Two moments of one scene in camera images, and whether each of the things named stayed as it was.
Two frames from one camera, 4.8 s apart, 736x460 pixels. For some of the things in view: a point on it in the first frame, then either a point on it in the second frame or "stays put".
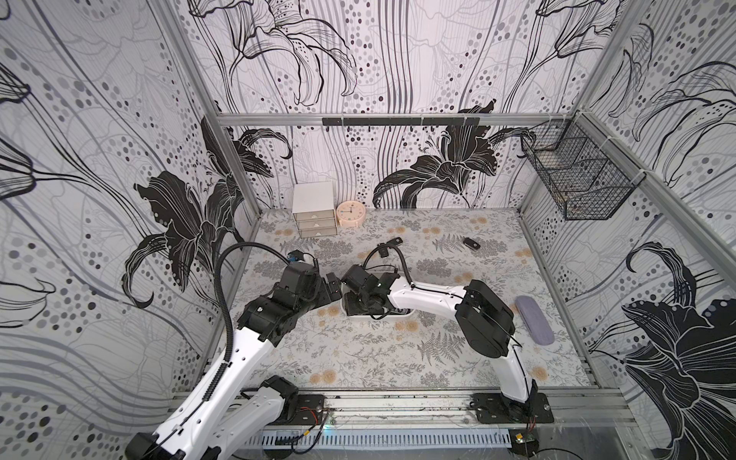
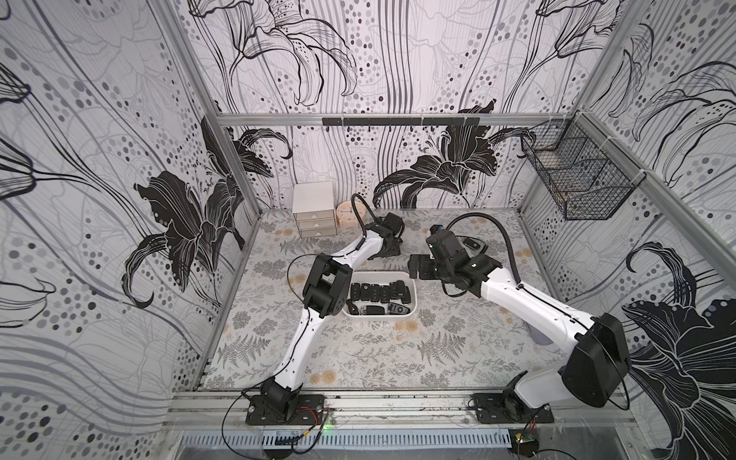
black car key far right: x=468 y=241 stays put
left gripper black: x=324 y=297 to x=390 y=246
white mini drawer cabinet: x=313 y=209 stays put
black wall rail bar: x=398 y=121 stays put
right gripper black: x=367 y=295 to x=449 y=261
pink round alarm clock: x=351 y=214 stays put
